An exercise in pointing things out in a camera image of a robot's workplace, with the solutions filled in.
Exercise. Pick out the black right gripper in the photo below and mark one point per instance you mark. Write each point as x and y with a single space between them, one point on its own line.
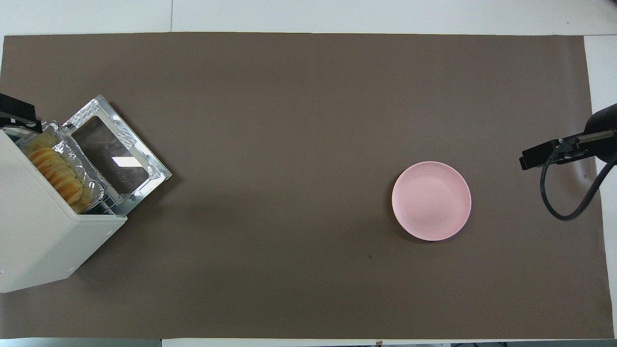
602 130

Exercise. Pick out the sliced orange bread loaf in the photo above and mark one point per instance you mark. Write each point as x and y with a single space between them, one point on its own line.
55 171

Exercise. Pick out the aluminium foil tray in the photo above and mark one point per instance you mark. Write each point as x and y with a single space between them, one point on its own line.
77 156

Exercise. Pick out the foil-lined glass oven door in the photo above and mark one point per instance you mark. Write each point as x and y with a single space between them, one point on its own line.
115 149

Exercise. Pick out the cream white toaster oven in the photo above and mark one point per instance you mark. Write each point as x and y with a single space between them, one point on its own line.
43 241

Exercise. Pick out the pink round plate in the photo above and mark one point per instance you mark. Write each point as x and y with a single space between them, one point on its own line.
431 200

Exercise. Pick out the brown paper table mat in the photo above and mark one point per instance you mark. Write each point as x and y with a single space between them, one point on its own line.
289 120

